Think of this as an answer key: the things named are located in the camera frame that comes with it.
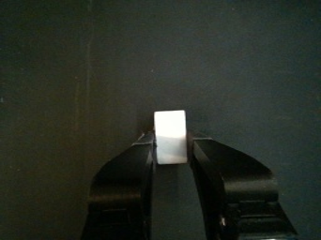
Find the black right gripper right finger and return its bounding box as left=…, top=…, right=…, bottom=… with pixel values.
left=188, top=130, right=300, bottom=240

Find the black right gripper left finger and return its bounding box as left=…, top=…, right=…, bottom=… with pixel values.
left=81, top=131, right=158, bottom=240

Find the white toy sushi piece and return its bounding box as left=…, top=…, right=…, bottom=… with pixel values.
left=153, top=109, right=190, bottom=165

